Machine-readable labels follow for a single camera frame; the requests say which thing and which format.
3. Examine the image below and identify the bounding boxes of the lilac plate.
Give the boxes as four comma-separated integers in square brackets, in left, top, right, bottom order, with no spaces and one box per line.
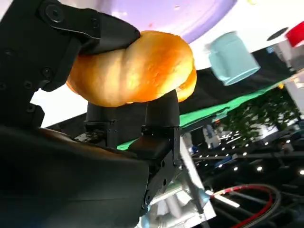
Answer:
[95,0,238,45]

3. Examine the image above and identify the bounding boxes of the black cloth backdrop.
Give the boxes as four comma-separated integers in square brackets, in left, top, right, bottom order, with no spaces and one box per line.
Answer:
[177,46,294,115]

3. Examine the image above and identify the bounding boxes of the red cable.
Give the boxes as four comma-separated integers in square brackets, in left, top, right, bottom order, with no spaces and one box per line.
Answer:
[210,185,274,228]

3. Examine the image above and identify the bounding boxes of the green leafy plants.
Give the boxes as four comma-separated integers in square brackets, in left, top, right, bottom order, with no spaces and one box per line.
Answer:
[219,89,303,143]

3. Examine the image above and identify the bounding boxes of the orange and white bread roll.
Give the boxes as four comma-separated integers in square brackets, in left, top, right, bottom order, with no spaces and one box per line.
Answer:
[66,30,198,107]

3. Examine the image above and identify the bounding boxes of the red box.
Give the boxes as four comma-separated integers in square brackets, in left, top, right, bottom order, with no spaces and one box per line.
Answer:
[285,20,304,48]

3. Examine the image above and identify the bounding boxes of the silver metal frame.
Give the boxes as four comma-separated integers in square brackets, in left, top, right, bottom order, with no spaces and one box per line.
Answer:
[139,134,217,228]

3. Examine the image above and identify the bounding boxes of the black round table grommet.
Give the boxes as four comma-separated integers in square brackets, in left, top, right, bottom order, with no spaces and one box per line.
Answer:
[266,27,289,41]

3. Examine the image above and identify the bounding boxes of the pale green mug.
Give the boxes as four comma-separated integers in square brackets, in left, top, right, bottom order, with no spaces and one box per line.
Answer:
[205,30,261,86]

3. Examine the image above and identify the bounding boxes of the green cloth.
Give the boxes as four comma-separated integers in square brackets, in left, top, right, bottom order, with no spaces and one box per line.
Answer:
[117,83,285,152]

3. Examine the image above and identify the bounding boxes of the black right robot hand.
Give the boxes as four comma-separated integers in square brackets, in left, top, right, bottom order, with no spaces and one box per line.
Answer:
[0,0,181,228]

